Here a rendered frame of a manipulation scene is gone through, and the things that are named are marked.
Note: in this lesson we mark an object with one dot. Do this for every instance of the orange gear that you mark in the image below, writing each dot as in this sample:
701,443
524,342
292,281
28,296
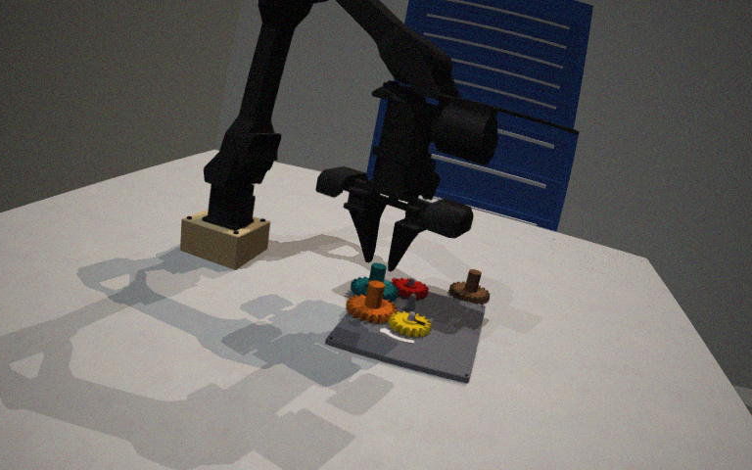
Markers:
371,307

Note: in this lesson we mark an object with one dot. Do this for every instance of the brown gear with handle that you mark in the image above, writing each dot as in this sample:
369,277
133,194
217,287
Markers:
470,291

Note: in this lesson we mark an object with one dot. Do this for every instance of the teal gear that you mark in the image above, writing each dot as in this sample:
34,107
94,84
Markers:
377,273

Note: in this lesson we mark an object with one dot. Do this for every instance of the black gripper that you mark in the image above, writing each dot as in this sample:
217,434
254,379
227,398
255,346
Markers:
398,173

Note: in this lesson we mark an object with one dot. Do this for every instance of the white curved arrow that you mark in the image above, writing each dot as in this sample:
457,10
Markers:
387,331

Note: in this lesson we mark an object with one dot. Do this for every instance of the red gear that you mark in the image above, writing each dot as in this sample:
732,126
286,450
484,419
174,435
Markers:
419,290

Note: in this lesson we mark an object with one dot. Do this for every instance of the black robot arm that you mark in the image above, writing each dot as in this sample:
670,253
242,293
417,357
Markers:
458,127

